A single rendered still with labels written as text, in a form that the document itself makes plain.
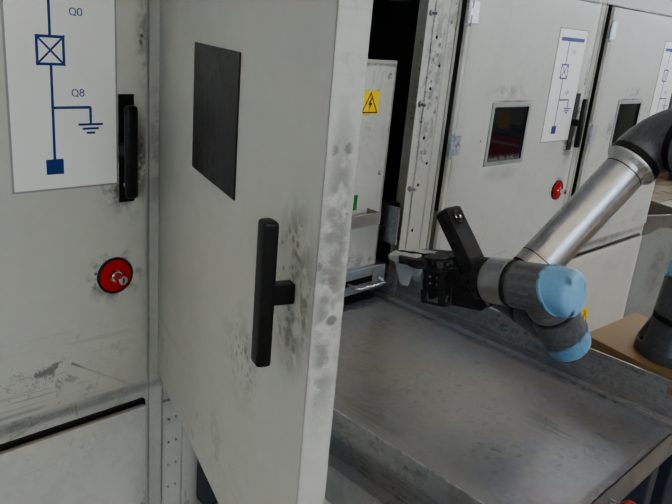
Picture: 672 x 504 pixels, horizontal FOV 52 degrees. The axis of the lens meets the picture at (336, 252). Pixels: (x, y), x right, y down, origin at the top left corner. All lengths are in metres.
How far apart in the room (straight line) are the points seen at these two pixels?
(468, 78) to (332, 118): 1.12
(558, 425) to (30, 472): 0.87
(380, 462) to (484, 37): 1.04
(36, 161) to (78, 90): 0.12
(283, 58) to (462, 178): 1.12
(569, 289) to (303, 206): 0.55
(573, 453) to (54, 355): 0.83
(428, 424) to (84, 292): 0.59
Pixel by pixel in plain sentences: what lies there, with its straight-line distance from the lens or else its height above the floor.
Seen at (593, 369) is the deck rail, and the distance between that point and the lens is 1.41.
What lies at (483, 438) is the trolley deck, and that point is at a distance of 1.17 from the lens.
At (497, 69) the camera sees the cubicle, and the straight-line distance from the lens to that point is 1.75.
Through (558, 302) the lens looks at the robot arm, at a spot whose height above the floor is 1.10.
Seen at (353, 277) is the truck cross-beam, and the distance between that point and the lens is 1.58.
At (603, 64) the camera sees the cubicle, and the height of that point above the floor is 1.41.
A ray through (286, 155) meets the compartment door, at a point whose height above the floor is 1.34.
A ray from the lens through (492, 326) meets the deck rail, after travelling 1.51.
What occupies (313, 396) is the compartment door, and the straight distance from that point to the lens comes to 0.64.
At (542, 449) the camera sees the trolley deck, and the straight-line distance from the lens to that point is 1.18.
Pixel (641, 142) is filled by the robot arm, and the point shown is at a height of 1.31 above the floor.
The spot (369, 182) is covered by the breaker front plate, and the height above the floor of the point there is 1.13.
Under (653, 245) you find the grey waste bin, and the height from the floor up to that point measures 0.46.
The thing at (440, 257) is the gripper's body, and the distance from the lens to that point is 1.17.
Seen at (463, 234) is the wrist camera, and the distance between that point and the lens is 1.15.
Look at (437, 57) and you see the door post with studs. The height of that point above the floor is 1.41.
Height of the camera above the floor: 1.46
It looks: 18 degrees down
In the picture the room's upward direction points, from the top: 5 degrees clockwise
